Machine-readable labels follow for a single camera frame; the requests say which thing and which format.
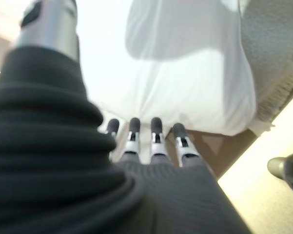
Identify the white duvet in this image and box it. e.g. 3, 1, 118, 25
78, 0, 257, 137

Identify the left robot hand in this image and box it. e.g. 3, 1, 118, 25
0, 0, 251, 234

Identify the brown upholstered bed frame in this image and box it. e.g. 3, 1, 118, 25
164, 126, 264, 181

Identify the beige textured bed runner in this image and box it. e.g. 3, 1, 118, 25
240, 0, 293, 133

